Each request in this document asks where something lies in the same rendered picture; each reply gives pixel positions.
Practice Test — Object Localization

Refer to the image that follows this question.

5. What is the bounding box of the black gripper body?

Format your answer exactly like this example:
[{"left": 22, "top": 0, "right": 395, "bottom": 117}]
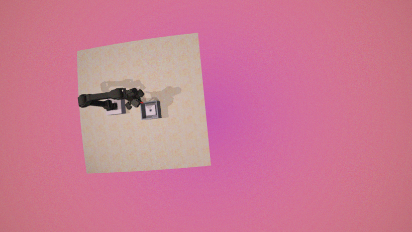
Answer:
[{"left": 125, "top": 89, "right": 144, "bottom": 109}]

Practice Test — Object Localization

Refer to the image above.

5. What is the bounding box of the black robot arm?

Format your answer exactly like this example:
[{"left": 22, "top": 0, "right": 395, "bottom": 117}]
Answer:
[{"left": 77, "top": 88, "right": 141, "bottom": 111}]

